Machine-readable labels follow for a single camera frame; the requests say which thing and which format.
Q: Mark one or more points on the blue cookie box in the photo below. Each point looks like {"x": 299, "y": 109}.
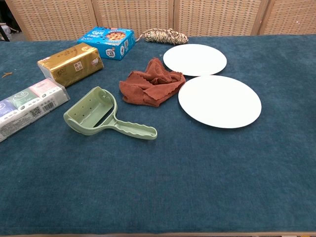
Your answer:
{"x": 116, "y": 47}

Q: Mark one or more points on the woven wicker folding screen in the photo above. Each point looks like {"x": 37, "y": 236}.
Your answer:
{"x": 135, "y": 17}

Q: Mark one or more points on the dark blue table cloth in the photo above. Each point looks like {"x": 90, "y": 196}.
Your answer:
{"x": 158, "y": 172}

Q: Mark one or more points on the rust brown cloth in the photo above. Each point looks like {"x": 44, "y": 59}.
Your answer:
{"x": 153, "y": 86}

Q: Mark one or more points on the white round plate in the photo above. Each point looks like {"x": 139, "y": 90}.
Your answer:
{"x": 195, "y": 59}
{"x": 219, "y": 101}

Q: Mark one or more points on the gold tissue pack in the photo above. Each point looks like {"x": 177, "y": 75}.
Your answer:
{"x": 71, "y": 64}

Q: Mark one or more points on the small brown twig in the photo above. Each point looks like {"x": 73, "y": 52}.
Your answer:
{"x": 7, "y": 74}

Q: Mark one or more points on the green plastic scoop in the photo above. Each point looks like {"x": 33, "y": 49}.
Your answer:
{"x": 86, "y": 116}

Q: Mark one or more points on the clear wrapped pocket tissue multipack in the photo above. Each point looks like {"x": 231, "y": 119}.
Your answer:
{"x": 29, "y": 106}

